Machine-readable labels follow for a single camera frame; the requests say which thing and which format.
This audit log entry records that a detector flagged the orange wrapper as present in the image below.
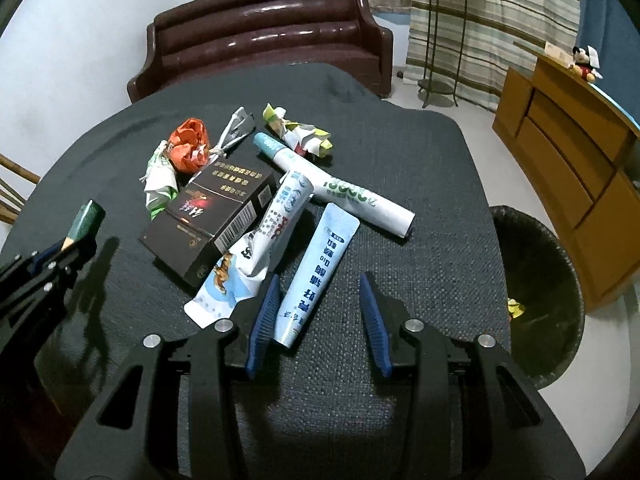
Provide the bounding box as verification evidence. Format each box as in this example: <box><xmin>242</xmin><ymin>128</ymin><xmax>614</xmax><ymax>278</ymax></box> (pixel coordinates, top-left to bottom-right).
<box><xmin>169</xmin><ymin>119</ymin><xmax>211</xmax><ymax>173</ymax></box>

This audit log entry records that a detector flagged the light blue tube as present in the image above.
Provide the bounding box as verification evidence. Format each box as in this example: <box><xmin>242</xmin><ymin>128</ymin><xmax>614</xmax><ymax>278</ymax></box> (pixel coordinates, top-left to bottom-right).
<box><xmin>272</xmin><ymin>203</ymin><xmax>361</xmax><ymax>348</ymax></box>

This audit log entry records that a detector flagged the silver foil wrapper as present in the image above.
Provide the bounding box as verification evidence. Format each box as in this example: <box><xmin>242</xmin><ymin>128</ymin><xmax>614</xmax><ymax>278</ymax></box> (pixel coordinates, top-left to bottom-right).
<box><xmin>210</xmin><ymin>107</ymin><xmax>254</xmax><ymax>161</ymax></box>

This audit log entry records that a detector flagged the metal plant stand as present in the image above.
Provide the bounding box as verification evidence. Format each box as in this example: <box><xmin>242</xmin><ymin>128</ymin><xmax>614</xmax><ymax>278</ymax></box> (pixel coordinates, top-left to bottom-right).
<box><xmin>416</xmin><ymin>0</ymin><xmax>470</xmax><ymax>109</ymax></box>

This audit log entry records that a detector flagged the wooden cabinet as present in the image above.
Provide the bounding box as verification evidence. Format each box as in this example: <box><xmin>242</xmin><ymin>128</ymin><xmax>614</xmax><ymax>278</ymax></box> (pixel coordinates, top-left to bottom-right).
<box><xmin>492</xmin><ymin>42</ymin><xmax>640</xmax><ymax>313</ymax></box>

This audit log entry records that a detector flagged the white tube with teal end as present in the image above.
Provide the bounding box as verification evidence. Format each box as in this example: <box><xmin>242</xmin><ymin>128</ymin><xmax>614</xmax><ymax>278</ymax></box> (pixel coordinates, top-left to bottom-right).
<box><xmin>252</xmin><ymin>132</ymin><xmax>416</xmax><ymax>238</ymax></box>

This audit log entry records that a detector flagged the brown leather sofa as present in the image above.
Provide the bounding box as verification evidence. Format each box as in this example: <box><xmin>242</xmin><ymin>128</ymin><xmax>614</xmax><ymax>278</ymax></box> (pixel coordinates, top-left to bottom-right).
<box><xmin>126</xmin><ymin>0</ymin><xmax>395</xmax><ymax>106</ymax></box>

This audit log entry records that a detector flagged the white blue squeezed tube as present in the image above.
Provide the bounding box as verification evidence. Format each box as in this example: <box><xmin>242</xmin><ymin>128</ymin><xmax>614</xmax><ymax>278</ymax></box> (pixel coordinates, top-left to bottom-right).
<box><xmin>184</xmin><ymin>170</ymin><xmax>315</xmax><ymax>330</ymax></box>

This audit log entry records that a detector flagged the blue curtain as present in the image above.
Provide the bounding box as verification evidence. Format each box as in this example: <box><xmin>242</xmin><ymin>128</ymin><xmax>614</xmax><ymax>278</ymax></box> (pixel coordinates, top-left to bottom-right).
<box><xmin>575</xmin><ymin>0</ymin><xmax>640</xmax><ymax>126</ymax></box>

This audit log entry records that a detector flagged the trash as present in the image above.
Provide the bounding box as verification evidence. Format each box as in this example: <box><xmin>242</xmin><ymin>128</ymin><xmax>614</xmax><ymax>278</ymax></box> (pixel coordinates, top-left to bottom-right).
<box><xmin>138</xmin><ymin>159</ymin><xmax>278</xmax><ymax>288</ymax></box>

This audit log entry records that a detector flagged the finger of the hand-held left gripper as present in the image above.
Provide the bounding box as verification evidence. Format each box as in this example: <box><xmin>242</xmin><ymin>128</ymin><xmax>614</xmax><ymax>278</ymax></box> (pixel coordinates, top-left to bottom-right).
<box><xmin>0</xmin><ymin>251</ymin><xmax>42</xmax><ymax>291</ymax></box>
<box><xmin>0</xmin><ymin>237</ymin><xmax>98</xmax><ymax>356</ymax></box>

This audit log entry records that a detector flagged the striped beige curtain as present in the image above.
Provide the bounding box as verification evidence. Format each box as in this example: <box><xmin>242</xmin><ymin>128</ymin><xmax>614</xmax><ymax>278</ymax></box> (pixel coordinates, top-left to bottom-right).
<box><xmin>232</xmin><ymin>0</ymin><xmax>583</xmax><ymax>108</ymax></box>

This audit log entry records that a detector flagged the dark green wrapper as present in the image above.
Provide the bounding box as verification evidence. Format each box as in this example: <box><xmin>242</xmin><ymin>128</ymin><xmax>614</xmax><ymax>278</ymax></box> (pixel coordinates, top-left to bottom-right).
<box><xmin>61</xmin><ymin>200</ymin><xmax>106</xmax><ymax>253</ymax></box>

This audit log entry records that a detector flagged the dark round trash bin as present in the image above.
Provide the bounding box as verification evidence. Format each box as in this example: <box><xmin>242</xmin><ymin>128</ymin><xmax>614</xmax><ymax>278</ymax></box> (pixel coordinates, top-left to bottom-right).
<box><xmin>489</xmin><ymin>205</ymin><xmax>586</xmax><ymax>390</ymax></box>

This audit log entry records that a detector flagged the mouse plush toy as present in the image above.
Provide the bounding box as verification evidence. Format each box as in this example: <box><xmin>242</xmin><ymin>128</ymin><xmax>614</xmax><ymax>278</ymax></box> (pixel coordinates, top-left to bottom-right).
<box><xmin>571</xmin><ymin>45</ymin><xmax>603</xmax><ymax>83</ymax></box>

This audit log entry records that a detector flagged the yellow green crumpled wrapper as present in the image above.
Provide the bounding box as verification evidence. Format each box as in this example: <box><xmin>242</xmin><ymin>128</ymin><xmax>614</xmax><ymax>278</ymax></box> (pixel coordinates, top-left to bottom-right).
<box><xmin>262</xmin><ymin>103</ymin><xmax>333</xmax><ymax>159</ymax></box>

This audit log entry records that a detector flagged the green white crumpled wrapper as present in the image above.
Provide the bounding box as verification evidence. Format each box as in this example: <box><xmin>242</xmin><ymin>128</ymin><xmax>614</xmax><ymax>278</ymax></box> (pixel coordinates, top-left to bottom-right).
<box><xmin>139</xmin><ymin>141</ymin><xmax>180</xmax><ymax>222</ymax></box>

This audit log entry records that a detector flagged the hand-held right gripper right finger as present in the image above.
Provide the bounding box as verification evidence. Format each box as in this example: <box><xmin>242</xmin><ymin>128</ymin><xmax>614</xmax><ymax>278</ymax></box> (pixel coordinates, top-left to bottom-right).
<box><xmin>359</xmin><ymin>271</ymin><xmax>587</xmax><ymax>480</ymax></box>

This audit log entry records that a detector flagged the wooden chair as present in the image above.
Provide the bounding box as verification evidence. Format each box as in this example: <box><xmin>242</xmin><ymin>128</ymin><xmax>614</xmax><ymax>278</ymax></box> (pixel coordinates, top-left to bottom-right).
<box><xmin>0</xmin><ymin>154</ymin><xmax>41</xmax><ymax>226</ymax></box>

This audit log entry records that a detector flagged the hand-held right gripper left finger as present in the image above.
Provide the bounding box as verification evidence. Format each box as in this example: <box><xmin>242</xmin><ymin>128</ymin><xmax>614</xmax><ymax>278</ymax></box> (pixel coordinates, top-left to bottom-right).
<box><xmin>52</xmin><ymin>274</ymin><xmax>282</xmax><ymax>480</ymax></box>

